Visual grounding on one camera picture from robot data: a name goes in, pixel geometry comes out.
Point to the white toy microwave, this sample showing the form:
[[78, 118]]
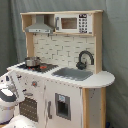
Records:
[[74, 23]]

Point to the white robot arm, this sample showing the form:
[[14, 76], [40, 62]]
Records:
[[11, 94]]

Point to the toy oven door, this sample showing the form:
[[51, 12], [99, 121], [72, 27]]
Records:
[[28, 108]]

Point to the grey toy sink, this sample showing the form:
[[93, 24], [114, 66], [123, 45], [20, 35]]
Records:
[[73, 74]]

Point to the small metal pot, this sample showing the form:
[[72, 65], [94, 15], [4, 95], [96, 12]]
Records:
[[32, 61]]

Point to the wooden toy kitchen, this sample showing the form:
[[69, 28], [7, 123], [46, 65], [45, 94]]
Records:
[[62, 49]]

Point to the white cupboard door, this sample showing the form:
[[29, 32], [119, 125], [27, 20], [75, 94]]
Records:
[[63, 106]]

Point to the red stove knob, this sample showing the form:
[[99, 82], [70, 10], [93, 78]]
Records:
[[34, 84]]

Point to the black toy stovetop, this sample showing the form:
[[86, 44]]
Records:
[[42, 67]]

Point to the black toy faucet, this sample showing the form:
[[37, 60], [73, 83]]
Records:
[[82, 64]]

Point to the grey range hood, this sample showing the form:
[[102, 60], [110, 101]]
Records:
[[39, 26]]

